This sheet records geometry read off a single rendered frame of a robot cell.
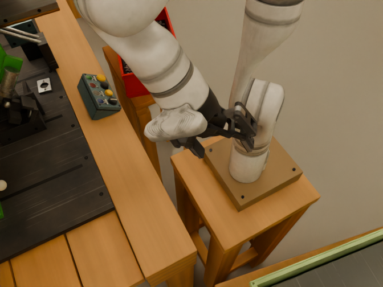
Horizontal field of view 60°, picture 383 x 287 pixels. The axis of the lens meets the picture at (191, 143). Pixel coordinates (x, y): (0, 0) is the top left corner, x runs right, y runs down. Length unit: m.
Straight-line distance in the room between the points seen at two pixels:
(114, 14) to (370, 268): 0.86
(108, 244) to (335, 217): 1.37
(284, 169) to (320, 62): 1.73
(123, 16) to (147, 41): 0.07
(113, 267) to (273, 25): 0.65
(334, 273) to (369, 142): 1.44
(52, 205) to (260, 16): 0.69
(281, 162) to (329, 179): 1.11
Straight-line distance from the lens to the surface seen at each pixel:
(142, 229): 0.88
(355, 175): 2.14
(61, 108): 1.12
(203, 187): 0.97
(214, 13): 2.86
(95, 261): 0.90
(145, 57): 0.41
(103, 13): 0.36
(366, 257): 1.01
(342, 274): 0.97
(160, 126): 0.45
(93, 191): 0.94
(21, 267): 0.96
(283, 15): 0.57
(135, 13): 0.37
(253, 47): 0.60
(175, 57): 0.42
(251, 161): 0.83
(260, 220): 0.95
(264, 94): 0.68
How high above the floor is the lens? 1.73
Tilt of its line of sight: 59 degrees down
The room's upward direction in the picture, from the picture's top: straight up
